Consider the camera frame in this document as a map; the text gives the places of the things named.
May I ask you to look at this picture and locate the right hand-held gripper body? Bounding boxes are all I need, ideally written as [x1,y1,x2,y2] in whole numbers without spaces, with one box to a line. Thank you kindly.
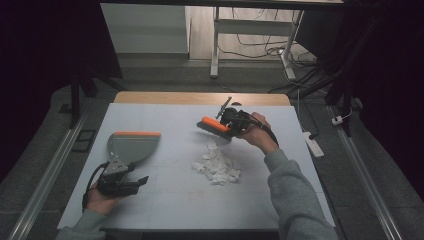
[215,96,257,138]

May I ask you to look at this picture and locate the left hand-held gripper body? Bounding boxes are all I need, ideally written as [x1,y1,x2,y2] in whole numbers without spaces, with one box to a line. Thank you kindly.
[95,158,142,198]

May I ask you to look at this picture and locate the grey dustpan with orange edge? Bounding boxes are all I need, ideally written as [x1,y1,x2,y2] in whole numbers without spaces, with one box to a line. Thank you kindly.
[106,130,162,167]

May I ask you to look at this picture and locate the orange brush with grey bristles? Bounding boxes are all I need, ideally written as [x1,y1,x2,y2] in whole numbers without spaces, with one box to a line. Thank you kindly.
[195,116,235,141]

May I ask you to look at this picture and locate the white paper scraps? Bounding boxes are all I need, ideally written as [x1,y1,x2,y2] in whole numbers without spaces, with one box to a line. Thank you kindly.
[191,139,242,187]

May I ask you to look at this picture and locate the person's right hand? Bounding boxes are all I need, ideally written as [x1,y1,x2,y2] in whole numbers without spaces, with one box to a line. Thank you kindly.
[240,111,280,157]

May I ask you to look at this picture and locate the person's left hand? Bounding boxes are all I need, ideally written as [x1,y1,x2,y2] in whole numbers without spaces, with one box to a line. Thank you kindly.
[85,184,123,217]

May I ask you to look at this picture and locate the pale table mat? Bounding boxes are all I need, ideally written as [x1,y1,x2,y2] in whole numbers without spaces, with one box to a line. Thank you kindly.
[57,102,336,232]

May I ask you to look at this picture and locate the white power strip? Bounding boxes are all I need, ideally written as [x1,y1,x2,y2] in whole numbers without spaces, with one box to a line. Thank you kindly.
[302,131,325,159]

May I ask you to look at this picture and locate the black metal stand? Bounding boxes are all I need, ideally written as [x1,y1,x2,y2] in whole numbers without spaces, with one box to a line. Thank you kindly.
[288,46,369,138]
[67,64,128,130]

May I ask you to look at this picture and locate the white cabinet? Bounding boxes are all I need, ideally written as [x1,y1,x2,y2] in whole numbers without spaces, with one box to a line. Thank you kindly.
[100,3,192,55]

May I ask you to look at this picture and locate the black curtain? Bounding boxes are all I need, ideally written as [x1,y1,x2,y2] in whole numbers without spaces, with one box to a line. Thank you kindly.
[0,0,124,183]
[296,0,424,201]

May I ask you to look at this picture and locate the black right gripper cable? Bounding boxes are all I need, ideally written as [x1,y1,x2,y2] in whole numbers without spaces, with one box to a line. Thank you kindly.
[244,112,280,148]

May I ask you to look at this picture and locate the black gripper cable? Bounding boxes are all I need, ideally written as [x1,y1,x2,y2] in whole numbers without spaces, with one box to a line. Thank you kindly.
[244,112,280,148]
[81,161,110,213]

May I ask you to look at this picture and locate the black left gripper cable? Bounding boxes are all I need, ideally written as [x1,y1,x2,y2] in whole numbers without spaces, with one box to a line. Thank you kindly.
[81,161,110,213]

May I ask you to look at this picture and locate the black rectangular floor frame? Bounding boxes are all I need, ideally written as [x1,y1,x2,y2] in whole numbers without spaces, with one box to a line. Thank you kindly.
[72,129,98,154]

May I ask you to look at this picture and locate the aluminium floor rail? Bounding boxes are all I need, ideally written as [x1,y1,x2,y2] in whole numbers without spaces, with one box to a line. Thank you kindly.
[327,105,405,240]
[6,111,90,240]

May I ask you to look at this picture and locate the tangle of black floor cables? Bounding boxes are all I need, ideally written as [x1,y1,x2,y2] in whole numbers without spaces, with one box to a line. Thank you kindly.
[218,8,321,63]

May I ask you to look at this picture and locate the white desk frame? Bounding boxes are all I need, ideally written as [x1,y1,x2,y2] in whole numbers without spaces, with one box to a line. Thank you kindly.
[209,6,305,81]

